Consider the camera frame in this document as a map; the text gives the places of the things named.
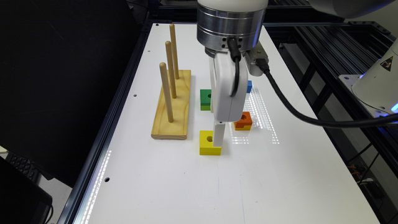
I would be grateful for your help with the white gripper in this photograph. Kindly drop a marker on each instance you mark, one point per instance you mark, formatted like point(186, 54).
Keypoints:
point(226, 108)

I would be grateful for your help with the yellow wooden block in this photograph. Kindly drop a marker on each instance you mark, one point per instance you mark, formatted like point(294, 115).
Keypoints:
point(206, 144)

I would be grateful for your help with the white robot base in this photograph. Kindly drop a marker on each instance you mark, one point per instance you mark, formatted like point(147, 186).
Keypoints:
point(376, 89)

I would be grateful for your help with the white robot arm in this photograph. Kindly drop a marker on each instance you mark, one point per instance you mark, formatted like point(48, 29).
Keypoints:
point(229, 31)

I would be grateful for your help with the green wooden block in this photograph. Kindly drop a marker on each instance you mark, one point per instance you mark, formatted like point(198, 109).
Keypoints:
point(205, 99)

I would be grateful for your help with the blue wooden block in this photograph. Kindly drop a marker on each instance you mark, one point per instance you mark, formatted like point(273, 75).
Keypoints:
point(249, 87)

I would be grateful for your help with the orange wooden block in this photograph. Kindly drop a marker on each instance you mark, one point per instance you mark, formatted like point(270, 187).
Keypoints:
point(245, 123)

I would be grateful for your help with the middle wooden peg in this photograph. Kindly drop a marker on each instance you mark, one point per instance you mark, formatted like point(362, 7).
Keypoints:
point(170, 63)

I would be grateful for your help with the wooden peg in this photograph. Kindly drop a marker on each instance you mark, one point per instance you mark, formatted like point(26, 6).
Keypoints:
point(166, 90)
point(170, 63)
point(174, 50)

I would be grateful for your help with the wooden peg board base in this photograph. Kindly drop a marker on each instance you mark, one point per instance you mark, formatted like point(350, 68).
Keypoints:
point(177, 130)

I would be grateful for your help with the front wooden peg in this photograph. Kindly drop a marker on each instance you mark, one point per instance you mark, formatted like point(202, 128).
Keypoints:
point(166, 90)

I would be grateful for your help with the rear wooden peg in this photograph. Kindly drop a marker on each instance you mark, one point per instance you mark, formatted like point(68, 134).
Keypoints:
point(174, 50)

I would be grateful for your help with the black keyboard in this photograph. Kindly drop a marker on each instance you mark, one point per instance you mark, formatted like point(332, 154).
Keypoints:
point(24, 166)

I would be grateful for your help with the black monitor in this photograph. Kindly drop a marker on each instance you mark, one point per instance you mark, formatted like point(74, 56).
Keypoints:
point(22, 201)

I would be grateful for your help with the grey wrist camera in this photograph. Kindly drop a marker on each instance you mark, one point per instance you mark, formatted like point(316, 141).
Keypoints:
point(251, 57)

